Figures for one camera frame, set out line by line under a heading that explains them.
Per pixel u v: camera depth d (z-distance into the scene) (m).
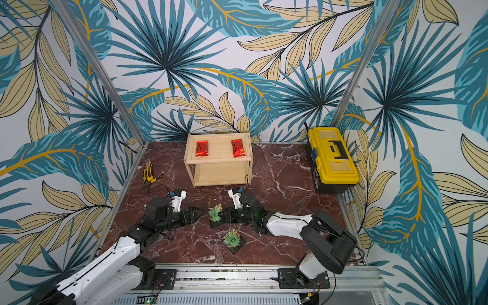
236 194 0.78
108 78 0.89
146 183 1.00
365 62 0.83
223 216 0.80
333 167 0.89
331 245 0.44
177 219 0.70
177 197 0.74
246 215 0.72
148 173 1.03
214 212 0.82
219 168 1.07
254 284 0.73
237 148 0.88
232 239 0.83
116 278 0.56
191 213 0.71
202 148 0.87
